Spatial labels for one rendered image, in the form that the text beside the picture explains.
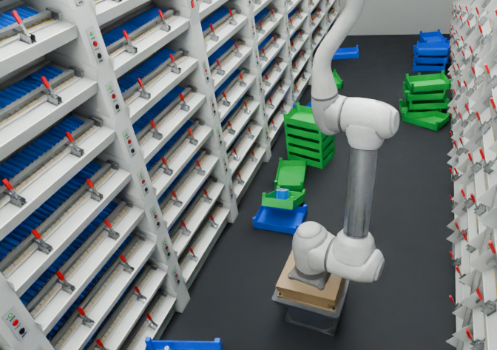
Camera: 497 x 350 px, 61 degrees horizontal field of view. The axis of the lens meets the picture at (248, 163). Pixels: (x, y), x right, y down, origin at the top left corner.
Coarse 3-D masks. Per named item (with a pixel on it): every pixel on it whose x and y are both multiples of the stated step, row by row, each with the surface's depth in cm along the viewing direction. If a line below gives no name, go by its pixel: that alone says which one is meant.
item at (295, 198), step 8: (264, 192) 260; (272, 192) 276; (288, 192) 283; (296, 192) 281; (304, 192) 278; (264, 200) 259; (272, 200) 257; (280, 200) 255; (288, 200) 278; (296, 200) 258; (304, 200) 278; (280, 208) 255; (288, 208) 253
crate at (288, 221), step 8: (264, 208) 278; (272, 208) 277; (296, 208) 269; (304, 208) 265; (256, 216) 266; (264, 216) 272; (272, 216) 271; (280, 216) 270; (288, 216) 269; (296, 216) 268; (304, 216) 261; (256, 224) 263; (264, 224) 260; (272, 224) 258; (280, 224) 264; (288, 224) 263; (296, 224) 251; (288, 232) 256
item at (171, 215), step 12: (204, 144) 241; (204, 156) 240; (216, 156) 243; (204, 168) 233; (192, 180) 224; (204, 180) 231; (192, 192) 218; (168, 204) 208; (168, 216) 203; (168, 228) 200
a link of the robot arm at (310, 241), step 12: (300, 228) 181; (312, 228) 179; (324, 228) 181; (300, 240) 178; (312, 240) 176; (324, 240) 177; (300, 252) 180; (312, 252) 176; (324, 252) 175; (300, 264) 184; (312, 264) 180; (324, 264) 176
